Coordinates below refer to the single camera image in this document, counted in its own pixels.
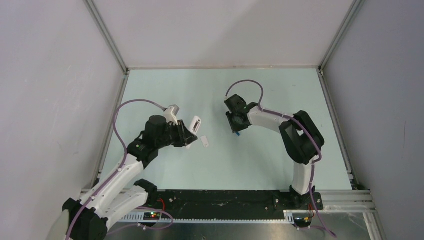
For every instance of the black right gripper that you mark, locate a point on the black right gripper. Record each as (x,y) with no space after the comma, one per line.
(235,127)

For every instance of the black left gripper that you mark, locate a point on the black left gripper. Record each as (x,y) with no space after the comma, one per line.
(185,137)

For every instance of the white battery cover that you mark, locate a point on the white battery cover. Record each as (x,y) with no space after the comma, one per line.
(205,141)

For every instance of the white remote control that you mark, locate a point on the white remote control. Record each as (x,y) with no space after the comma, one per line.
(191,132)

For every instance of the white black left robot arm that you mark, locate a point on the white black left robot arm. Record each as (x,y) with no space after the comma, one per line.
(93,215)

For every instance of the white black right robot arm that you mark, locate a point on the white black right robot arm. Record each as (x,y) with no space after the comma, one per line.
(301,138)

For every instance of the left controller board with LEDs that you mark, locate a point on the left controller board with LEDs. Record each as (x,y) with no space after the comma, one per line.
(151,216)

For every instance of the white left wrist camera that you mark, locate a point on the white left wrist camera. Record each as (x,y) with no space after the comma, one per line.
(170,114)

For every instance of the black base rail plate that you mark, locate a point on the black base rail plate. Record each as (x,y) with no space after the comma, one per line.
(235,205)

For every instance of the aluminium frame post left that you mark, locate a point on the aluminium frame post left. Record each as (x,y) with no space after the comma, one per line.
(108,38)

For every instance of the aluminium frame post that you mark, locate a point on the aluminium frame post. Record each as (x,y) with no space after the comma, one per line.
(347,21)
(108,38)

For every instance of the right controller board with wires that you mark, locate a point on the right controller board with wires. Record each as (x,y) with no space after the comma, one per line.
(302,222)

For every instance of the aluminium frame post right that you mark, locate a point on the aluminium frame post right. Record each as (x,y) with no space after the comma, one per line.
(347,21)

